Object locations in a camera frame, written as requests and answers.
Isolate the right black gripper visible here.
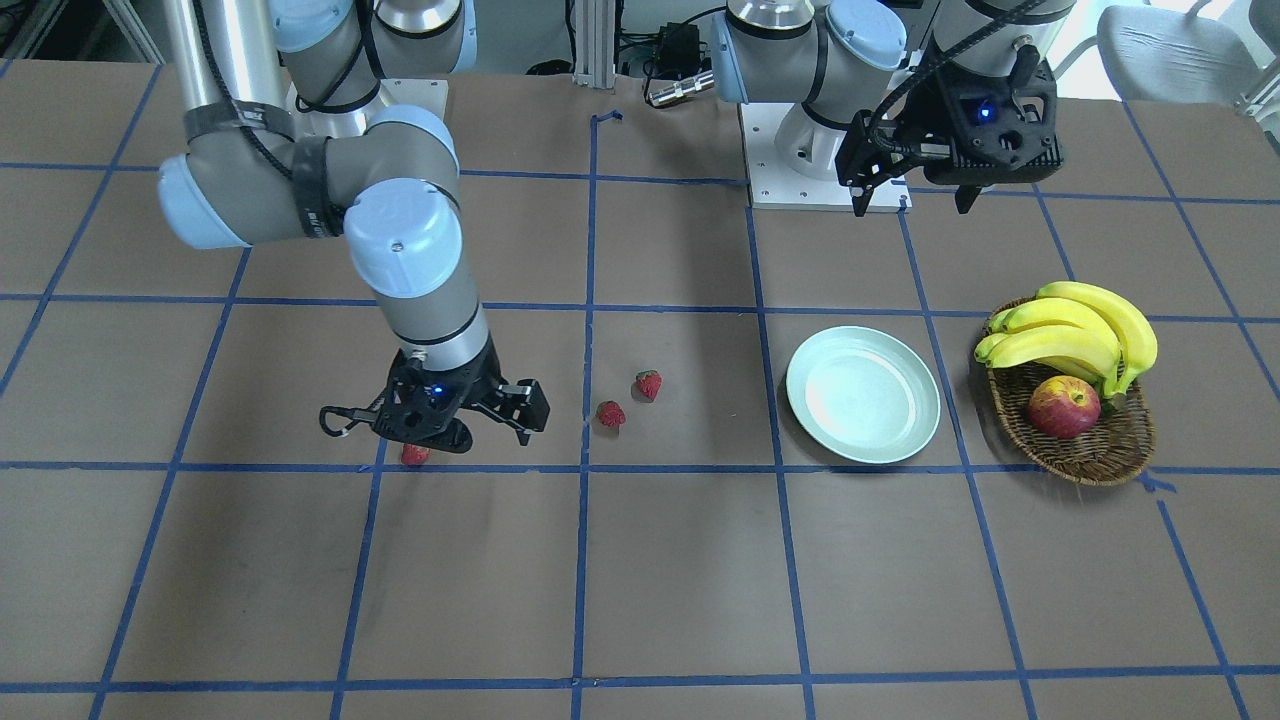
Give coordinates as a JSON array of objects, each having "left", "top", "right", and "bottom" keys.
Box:
[{"left": 385, "top": 340, "right": 550, "bottom": 456}]

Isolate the brown wicker basket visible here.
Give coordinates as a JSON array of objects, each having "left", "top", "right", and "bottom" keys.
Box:
[{"left": 974, "top": 359, "right": 1156, "bottom": 486}]

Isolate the yellow banana bunch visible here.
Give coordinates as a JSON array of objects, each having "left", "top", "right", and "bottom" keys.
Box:
[{"left": 973, "top": 281, "right": 1160, "bottom": 400}]

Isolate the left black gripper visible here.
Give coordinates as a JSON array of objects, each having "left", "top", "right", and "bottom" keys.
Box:
[{"left": 835, "top": 110, "right": 1064, "bottom": 217}]

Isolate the black power adapter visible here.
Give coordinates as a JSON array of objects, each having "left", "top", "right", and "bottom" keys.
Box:
[{"left": 653, "top": 22, "right": 701, "bottom": 78}]

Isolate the light green plate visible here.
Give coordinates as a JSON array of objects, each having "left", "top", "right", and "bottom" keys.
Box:
[{"left": 785, "top": 325, "right": 941, "bottom": 464}]

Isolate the grey office chair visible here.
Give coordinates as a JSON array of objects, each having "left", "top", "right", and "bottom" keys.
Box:
[{"left": 1096, "top": 5, "right": 1262, "bottom": 106}]

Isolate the red yellow apple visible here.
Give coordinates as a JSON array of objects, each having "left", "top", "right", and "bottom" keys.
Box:
[{"left": 1027, "top": 375, "right": 1101, "bottom": 439}]

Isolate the red strawberry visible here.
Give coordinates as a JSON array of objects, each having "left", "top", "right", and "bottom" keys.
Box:
[
  {"left": 634, "top": 369, "right": 663, "bottom": 401},
  {"left": 595, "top": 400, "right": 627, "bottom": 430},
  {"left": 399, "top": 445, "right": 431, "bottom": 468}
]

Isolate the aluminium frame post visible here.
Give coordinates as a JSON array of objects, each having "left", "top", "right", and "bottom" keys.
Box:
[{"left": 570, "top": 0, "right": 618, "bottom": 94}]

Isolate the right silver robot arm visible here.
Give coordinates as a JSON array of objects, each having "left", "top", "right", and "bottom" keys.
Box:
[{"left": 157, "top": 1, "right": 550, "bottom": 454}]

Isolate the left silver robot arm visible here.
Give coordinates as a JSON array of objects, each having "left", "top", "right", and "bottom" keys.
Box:
[{"left": 710, "top": 1, "right": 1073, "bottom": 215}]

